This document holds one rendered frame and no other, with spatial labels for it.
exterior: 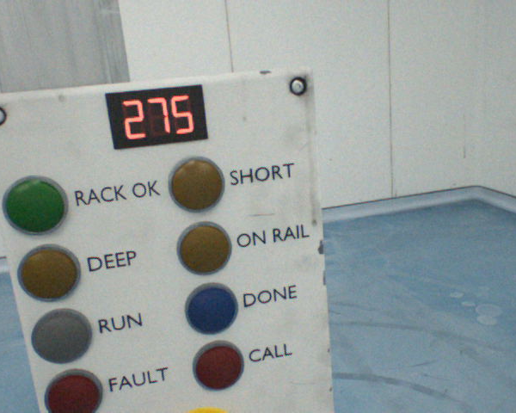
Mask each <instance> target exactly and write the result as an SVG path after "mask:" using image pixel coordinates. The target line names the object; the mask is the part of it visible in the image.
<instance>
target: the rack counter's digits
mask: <svg viewBox="0 0 516 413"><path fill-rule="evenodd" d="M119 105H120V114H121V120H122V126H123V132H124V137H125V140H133V139H153V138H161V137H168V136H176V135H183V134H191V133H196V130H195V122H194V110H193V102H192V95H191V93H189V94H181V95H172V96H157V97H148V98H139V99H131V100H123V101H119Z"/></svg>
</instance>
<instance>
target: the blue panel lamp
mask: <svg viewBox="0 0 516 413"><path fill-rule="evenodd" d="M236 310H237V309H236V302H235V300H234V298H233V297H232V296H231V294H230V293H228V292H227V291H226V290H224V289H222V288H219V287H208V288H205V289H203V290H201V291H199V292H198V293H196V294H195V295H194V296H193V298H192V299H191V301H190V303H189V305H188V309H187V315H188V318H189V320H190V322H191V323H192V325H193V326H194V327H196V328H197V329H199V330H202V331H205V332H211V333H212V332H217V331H220V330H222V329H224V328H225V327H227V326H228V325H229V324H230V322H231V321H232V319H233V317H234V316H235V314H236Z"/></svg>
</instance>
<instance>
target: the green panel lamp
mask: <svg viewBox="0 0 516 413"><path fill-rule="evenodd" d="M5 210H6V213H7V215H8V217H9V220H11V221H12V222H13V223H14V224H15V225H16V226H18V227H19V228H21V229H23V230H24V231H30V232H43V231H48V230H50V229H52V228H53V227H54V226H56V225H57V224H58V223H59V222H60V220H61V219H62V218H63V217H64V214H65V201H64V198H63V196H62V194H61V193H60V192H59V191H58V189H57V188H55V187H54V186H53V185H51V184H49V183H48V182H43V181H39V180H28V181H24V182H20V183H18V184H17V185H15V186H14V187H13V188H12V189H11V190H10V191H9V192H8V194H7V197H6V200H5Z"/></svg>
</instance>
